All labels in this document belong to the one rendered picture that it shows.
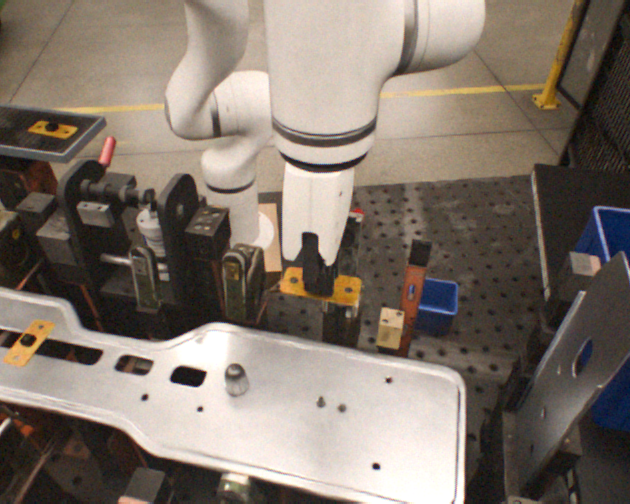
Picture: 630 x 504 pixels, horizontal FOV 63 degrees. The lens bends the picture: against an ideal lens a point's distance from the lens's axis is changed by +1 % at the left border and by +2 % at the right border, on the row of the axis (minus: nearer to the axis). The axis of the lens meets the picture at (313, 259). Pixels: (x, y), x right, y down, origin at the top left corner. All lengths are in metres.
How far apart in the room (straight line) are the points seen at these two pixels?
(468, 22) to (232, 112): 0.70
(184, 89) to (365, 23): 0.67
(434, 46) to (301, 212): 0.16
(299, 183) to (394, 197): 1.18
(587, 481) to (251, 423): 0.43
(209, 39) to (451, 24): 0.56
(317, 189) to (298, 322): 0.83
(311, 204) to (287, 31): 0.13
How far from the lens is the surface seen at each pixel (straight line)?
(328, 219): 0.42
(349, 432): 0.73
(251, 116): 1.04
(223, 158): 1.12
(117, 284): 1.00
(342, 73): 0.36
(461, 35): 0.40
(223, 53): 0.91
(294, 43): 0.36
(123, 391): 0.81
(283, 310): 1.24
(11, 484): 0.85
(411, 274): 0.73
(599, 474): 0.76
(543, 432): 0.67
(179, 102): 1.01
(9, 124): 1.14
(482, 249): 1.46
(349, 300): 0.53
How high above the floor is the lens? 1.66
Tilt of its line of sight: 45 degrees down
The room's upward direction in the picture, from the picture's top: straight up
